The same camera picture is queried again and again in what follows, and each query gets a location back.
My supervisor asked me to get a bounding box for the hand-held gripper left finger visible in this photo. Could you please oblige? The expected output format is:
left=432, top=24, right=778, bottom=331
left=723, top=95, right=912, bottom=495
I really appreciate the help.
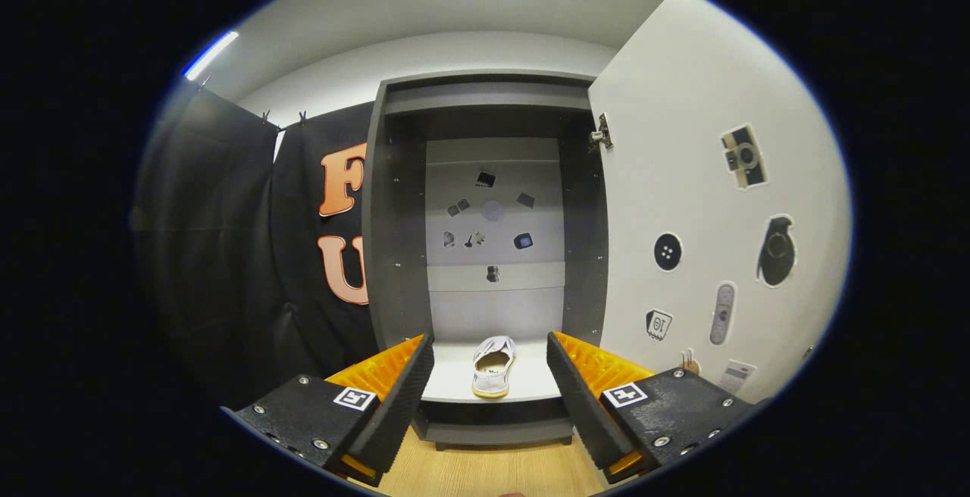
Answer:
left=220, top=333, right=437, bottom=483

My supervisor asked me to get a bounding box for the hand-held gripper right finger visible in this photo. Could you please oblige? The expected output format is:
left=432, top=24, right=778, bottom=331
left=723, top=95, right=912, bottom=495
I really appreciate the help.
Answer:
left=546, top=330, right=756, bottom=483

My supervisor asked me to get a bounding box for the white shoe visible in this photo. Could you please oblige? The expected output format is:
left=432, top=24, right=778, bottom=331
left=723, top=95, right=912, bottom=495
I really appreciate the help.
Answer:
left=471, top=335, right=518, bottom=399

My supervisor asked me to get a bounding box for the grey shoe cabinet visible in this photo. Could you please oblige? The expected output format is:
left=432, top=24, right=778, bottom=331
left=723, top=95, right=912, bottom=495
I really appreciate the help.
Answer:
left=361, top=69, right=611, bottom=451

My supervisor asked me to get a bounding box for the beige shoe cabinet door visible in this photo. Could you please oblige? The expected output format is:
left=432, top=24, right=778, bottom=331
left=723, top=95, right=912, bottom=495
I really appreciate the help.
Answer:
left=587, top=0, right=853, bottom=407

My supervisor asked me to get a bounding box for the white cabinet shelf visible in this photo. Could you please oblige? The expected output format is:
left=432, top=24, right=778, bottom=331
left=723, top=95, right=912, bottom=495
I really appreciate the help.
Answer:
left=419, top=338, right=563, bottom=405

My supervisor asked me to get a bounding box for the metal door hinge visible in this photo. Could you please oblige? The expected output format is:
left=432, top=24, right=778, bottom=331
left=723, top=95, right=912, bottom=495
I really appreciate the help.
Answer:
left=590, top=112, right=615, bottom=151

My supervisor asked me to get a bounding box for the black backdrop cloth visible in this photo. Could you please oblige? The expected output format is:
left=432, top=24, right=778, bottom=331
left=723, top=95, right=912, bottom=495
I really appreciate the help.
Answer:
left=133, top=77, right=380, bottom=411

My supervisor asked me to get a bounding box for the narrow ceiling light strip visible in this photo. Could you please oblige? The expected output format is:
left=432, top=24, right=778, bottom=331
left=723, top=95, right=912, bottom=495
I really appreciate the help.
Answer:
left=182, top=30, right=240, bottom=83

